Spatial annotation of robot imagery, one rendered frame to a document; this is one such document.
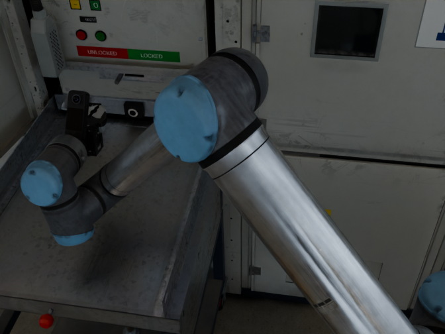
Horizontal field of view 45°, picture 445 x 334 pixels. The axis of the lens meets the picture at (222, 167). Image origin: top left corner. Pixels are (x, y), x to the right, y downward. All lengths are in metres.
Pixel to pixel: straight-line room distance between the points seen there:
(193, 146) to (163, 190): 0.75
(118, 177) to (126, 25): 0.55
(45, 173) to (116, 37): 0.61
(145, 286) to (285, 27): 0.75
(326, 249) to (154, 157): 0.45
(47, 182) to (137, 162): 0.19
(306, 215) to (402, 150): 0.91
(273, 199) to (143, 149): 0.41
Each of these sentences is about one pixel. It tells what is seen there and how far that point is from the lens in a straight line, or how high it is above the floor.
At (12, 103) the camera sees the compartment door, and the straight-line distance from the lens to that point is 1.83.
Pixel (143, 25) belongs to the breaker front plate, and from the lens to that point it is 1.61.
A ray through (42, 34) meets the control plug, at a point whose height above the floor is 1.19.
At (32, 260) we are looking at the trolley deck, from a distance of 1.43.
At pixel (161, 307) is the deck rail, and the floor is 0.85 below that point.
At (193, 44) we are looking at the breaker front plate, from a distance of 1.60.
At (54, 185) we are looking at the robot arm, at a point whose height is 1.12.
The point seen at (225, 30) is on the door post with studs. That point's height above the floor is 1.20.
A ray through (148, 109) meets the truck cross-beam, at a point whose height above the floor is 0.89.
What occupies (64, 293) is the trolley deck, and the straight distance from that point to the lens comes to 1.34.
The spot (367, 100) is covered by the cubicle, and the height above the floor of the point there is 1.02.
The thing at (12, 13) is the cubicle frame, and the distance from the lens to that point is 1.71.
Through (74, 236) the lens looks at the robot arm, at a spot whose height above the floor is 0.98.
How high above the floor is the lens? 1.89
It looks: 41 degrees down
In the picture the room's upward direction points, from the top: 2 degrees counter-clockwise
